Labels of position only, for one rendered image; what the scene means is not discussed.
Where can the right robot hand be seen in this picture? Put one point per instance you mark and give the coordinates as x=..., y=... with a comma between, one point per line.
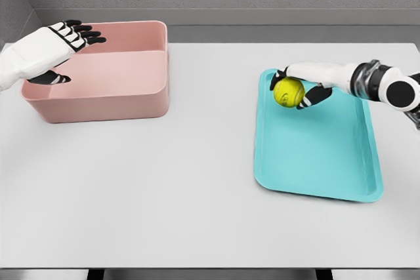
x=311, y=71

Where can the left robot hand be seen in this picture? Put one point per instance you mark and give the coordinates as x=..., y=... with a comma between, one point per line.
x=49, y=47

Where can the yellow tennis ball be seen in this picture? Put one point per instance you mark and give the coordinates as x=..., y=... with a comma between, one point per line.
x=288, y=92

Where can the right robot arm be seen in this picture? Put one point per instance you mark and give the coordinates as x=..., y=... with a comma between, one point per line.
x=380, y=83

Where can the pink basket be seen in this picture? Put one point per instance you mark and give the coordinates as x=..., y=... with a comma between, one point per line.
x=105, y=76

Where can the blue tray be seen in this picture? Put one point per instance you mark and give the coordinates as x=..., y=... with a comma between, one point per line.
x=315, y=149

